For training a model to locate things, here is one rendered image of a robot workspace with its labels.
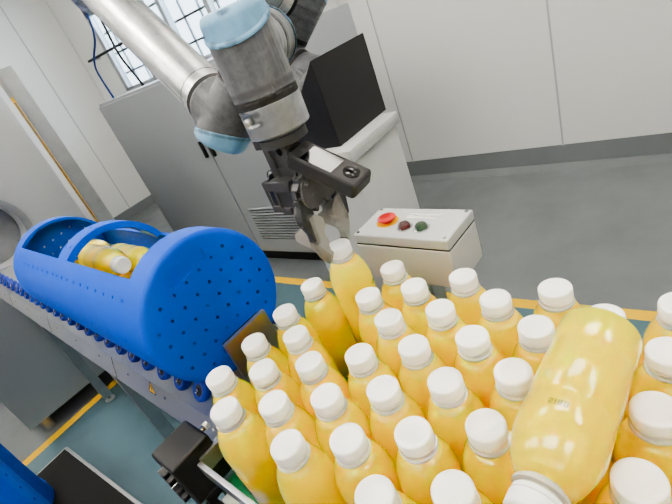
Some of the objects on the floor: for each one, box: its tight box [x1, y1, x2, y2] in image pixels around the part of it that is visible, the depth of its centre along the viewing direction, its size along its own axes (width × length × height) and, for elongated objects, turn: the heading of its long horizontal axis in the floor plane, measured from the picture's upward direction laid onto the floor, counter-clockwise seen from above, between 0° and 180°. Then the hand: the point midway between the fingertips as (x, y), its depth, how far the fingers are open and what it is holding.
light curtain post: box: [0, 66, 115, 223], centre depth 210 cm, size 6×6×170 cm
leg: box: [109, 373, 175, 439], centre depth 182 cm, size 6×6×63 cm
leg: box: [38, 324, 115, 403], centre depth 249 cm, size 6×6×63 cm
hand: (339, 248), depth 71 cm, fingers closed on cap, 4 cm apart
